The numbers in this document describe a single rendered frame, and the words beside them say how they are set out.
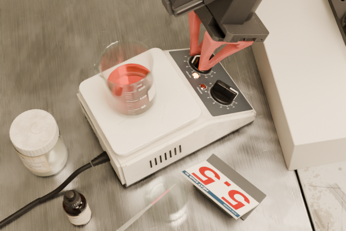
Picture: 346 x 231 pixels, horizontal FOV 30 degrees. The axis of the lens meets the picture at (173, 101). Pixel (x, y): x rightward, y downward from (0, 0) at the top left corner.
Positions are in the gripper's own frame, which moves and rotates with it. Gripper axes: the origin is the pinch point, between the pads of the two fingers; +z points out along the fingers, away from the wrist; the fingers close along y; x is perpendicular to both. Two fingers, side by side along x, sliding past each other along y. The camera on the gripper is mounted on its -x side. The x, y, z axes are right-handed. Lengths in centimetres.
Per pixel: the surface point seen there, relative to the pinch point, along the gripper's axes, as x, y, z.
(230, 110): 1.1, 8.1, 1.4
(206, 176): -3.1, 13.9, 7.0
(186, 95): -5.2, 5.9, 0.4
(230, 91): 1.2, 6.3, -0.3
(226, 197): -2.5, 17.7, 6.2
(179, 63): -2.6, -0.6, 1.4
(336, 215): 9.4, 24.6, 3.3
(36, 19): -12.7, -22.0, 13.3
